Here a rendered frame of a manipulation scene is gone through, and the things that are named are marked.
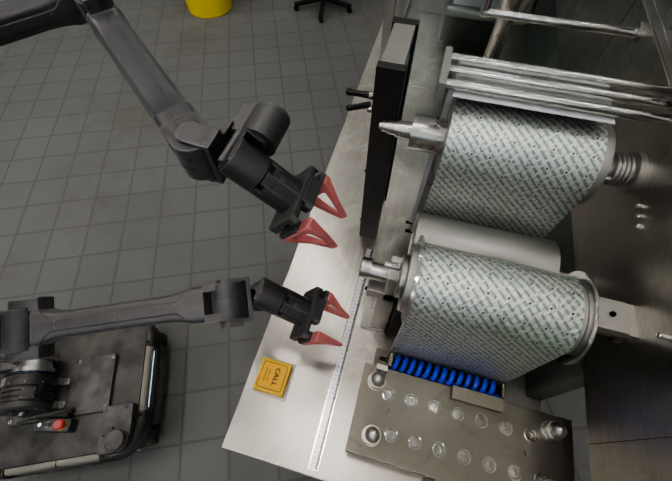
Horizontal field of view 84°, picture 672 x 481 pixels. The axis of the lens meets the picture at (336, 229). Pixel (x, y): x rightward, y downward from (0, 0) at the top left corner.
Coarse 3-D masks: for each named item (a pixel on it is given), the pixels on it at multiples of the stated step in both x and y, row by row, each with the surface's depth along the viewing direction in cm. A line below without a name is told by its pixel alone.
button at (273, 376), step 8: (264, 360) 87; (272, 360) 87; (264, 368) 86; (272, 368) 86; (280, 368) 86; (288, 368) 86; (264, 376) 85; (272, 376) 85; (280, 376) 85; (288, 376) 85; (256, 384) 84; (264, 384) 84; (272, 384) 84; (280, 384) 84; (264, 392) 85; (272, 392) 83; (280, 392) 83
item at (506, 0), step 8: (504, 0) 86; (512, 0) 85; (520, 0) 85; (528, 0) 85; (496, 8) 90; (504, 8) 88; (512, 8) 87; (520, 8) 87; (496, 24) 93; (504, 24) 91; (496, 32) 94; (504, 32) 93; (496, 40) 95; (504, 40) 95; (488, 48) 98; (496, 48) 97; (488, 56) 99; (496, 56) 99
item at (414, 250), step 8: (416, 248) 60; (416, 256) 58; (416, 264) 57; (408, 272) 57; (408, 280) 57; (408, 288) 57; (584, 288) 56; (408, 296) 57; (584, 296) 55; (400, 304) 59; (584, 320) 53; (584, 328) 53; (576, 344) 54; (568, 352) 56
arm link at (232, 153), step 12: (240, 132) 52; (252, 132) 52; (228, 144) 51; (240, 144) 49; (252, 144) 53; (264, 144) 53; (228, 156) 49; (240, 156) 49; (252, 156) 50; (264, 156) 51; (228, 168) 49; (240, 168) 49; (252, 168) 50; (264, 168) 51; (240, 180) 51; (252, 180) 50
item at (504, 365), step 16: (400, 336) 69; (416, 336) 66; (432, 336) 64; (448, 336) 62; (400, 352) 77; (416, 352) 74; (432, 352) 71; (448, 352) 69; (464, 352) 67; (480, 352) 64; (496, 352) 62; (512, 352) 61; (464, 368) 74; (480, 368) 72; (496, 368) 69; (512, 368) 67; (528, 368) 65
